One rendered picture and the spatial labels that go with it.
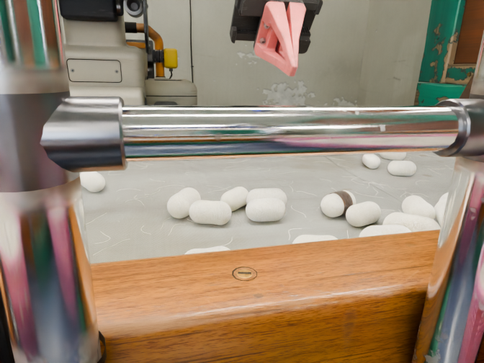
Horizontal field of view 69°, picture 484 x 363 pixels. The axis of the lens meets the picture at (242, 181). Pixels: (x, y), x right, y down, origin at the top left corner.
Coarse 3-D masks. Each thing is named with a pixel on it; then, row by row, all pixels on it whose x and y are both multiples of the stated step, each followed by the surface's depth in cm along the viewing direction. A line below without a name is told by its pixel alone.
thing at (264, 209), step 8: (256, 200) 28; (264, 200) 28; (272, 200) 28; (280, 200) 28; (248, 208) 28; (256, 208) 27; (264, 208) 28; (272, 208) 28; (280, 208) 28; (248, 216) 28; (256, 216) 28; (264, 216) 28; (272, 216) 28; (280, 216) 28
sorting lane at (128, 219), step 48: (96, 192) 34; (144, 192) 34; (288, 192) 35; (384, 192) 36; (432, 192) 36; (96, 240) 25; (144, 240) 25; (192, 240) 25; (240, 240) 25; (288, 240) 26
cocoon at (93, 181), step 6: (84, 174) 34; (90, 174) 33; (96, 174) 33; (84, 180) 33; (90, 180) 33; (96, 180) 33; (102, 180) 33; (84, 186) 33; (90, 186) 33; (96, 186) 33; (102, 186) 34
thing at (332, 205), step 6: (348, 192) 30; (324, 198) 29; (330, 198) 29; (336, 198) 29; (354, 198) 30; (324, 204) 29; (330, 204) 29; (336, 204) 29; (342, 204) 29; (354, 204) 30; (324, 210) 29; (330, 210) 29; (336, 210) 29; (342, 210) 29; (330, 216) 29; (336, 216) 29
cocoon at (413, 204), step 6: (408, 198) 30; (414, 198) 29; (420, 198) 29; (402, 204) 30; (408, 204) 29; (414, 204) 29; (420, 204) 28; (426, 204) 28; (408, 210) 29; (414, 210) 28; (420, 210) 28; (426, 210) 28; (432, 210) 28; (426, 216) 28; (432, 216) 28
